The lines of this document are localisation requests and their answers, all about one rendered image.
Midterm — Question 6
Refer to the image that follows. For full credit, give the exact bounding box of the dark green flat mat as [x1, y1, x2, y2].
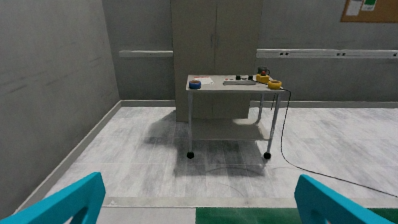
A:
[195, 207, 398, 224]

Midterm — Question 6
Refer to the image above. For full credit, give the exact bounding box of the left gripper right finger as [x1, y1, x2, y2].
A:
[294, 174, 394, 224]

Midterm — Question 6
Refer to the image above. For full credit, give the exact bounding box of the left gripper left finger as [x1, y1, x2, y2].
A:
[0, 172, 106, 224]

